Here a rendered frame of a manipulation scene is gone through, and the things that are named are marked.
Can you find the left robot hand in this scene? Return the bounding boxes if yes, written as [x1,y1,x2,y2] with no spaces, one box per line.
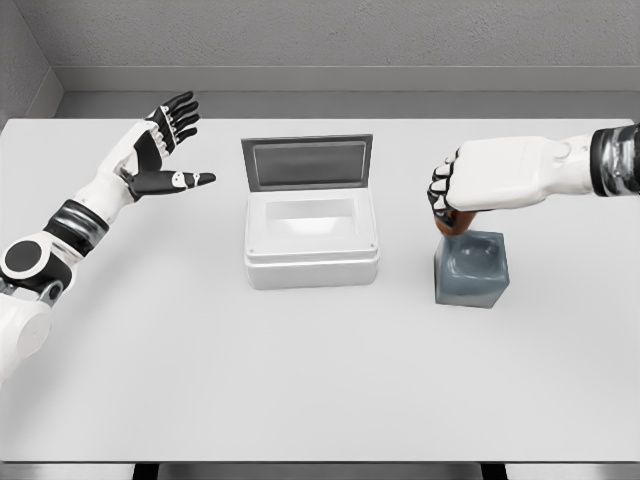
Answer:
[96,90,218,203]

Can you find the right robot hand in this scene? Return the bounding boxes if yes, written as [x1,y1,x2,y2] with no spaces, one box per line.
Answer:
[426,136,557,221]

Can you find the brown object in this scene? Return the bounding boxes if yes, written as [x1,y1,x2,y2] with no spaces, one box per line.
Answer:
[435,209,478,237]

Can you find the grey square holder block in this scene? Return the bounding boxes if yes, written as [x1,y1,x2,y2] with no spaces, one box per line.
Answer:
[433,230,510,309]

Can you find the white box with open lid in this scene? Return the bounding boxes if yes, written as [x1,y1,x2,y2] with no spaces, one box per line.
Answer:
[241,133,382,291]

